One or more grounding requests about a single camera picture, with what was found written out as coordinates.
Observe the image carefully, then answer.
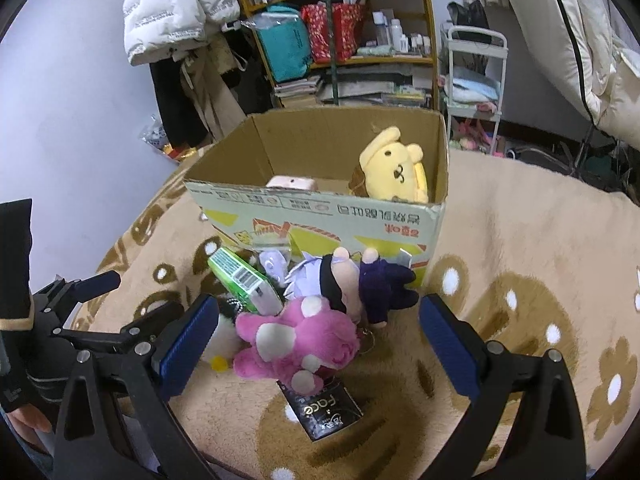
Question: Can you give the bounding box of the white fluffy penguin plush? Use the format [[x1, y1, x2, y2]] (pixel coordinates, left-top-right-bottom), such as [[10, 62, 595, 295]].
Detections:
[[200, 311, 247, 373]]

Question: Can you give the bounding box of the green tissue pack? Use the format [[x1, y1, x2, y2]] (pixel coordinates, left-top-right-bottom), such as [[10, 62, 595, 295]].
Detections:
[[207, 247, 283, 316]]

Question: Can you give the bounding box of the pink bear plush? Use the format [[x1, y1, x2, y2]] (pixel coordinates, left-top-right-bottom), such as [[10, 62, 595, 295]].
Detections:
[[233, 296, 360, 396]]

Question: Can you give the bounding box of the black face mask packet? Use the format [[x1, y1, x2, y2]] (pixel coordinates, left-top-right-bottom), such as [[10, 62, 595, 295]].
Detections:
[[278, 377, 363, 442]]

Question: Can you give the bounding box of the yellow dog plush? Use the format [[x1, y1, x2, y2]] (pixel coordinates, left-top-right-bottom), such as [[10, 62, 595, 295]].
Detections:
[[348, 126, 428, 204]]

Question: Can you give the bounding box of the person's left hand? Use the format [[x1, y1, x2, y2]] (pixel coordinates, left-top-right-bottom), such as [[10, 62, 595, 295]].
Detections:
[[6, 404, 52, 451]]

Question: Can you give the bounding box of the beige patterned plush rug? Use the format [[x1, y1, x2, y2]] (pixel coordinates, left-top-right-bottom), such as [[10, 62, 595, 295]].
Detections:
[[86, 146, 640, 480]]

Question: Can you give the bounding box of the plastic bag of toys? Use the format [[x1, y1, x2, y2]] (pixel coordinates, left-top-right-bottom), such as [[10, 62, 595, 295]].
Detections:
[[139, 115, 198, 164]]

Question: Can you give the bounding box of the cardboard box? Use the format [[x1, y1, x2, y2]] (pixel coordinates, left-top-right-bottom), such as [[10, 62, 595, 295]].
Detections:
[[184, 106, 449, 288]]

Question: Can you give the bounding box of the beige coat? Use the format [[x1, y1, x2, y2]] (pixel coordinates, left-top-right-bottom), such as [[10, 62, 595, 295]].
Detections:
[[180, 35, 246, 143]]

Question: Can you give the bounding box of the white puffer jacket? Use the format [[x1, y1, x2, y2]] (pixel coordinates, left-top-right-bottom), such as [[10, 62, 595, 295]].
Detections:
[[122, 0, 240, 66]]

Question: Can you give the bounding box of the stack of books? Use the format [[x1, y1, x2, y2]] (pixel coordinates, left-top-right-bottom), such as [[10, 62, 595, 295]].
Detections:
[[273, 75, 321, 108]]

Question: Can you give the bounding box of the teal shopping bag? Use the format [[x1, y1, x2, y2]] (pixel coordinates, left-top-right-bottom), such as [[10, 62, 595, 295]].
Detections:
[[253, 6, 311, 84]]

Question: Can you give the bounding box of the white rolling cart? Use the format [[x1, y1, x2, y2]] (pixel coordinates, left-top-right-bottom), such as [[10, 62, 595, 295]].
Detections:
[[438, 25, 509, 155]]

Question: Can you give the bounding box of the wooden shelf unit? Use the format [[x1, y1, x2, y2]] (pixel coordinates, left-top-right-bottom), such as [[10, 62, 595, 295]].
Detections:
[[239, 0, 438, 108]]

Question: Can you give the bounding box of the red gift bag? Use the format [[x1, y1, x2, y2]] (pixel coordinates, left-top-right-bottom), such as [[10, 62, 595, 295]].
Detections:
[[300, 3, 367, 64]]

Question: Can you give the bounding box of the green pole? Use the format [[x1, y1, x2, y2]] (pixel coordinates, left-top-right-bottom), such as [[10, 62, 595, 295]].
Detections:
[[324, 0, 340, 106]]

